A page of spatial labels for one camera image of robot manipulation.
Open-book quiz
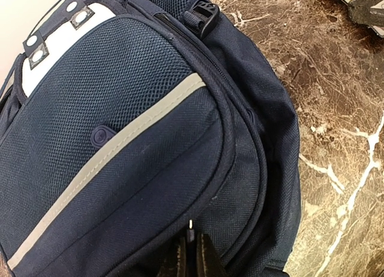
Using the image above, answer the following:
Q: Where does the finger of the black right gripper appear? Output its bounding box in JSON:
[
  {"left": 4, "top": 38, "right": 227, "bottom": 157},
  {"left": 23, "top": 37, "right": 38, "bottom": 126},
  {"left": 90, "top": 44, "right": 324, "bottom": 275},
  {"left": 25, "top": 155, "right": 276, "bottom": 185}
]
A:
[{"left": 347, "top": 0, "right": 383, "bottom": 27}]

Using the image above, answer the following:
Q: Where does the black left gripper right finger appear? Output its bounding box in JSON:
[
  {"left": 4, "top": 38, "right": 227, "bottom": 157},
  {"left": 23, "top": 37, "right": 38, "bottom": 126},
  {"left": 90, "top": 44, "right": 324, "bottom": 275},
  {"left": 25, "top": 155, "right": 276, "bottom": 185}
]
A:
[{"left": 196, "top": 233, "right": 227, "bottom": 277}]

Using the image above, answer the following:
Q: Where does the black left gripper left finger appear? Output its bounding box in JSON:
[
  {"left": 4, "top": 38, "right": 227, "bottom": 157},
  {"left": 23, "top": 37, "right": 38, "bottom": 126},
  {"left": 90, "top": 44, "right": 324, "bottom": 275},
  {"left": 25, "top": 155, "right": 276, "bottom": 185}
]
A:
[{"left": 158, "top": 237, "right": 187, "bottom": 277}]

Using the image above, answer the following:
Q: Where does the navy blue student backpack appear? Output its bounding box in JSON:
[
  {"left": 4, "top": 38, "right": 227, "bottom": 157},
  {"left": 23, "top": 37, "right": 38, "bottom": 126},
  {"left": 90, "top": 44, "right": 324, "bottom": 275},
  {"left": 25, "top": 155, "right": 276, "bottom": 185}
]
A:
[{"left": 1, "top": 0, "right": 301, "bottom": 276}]

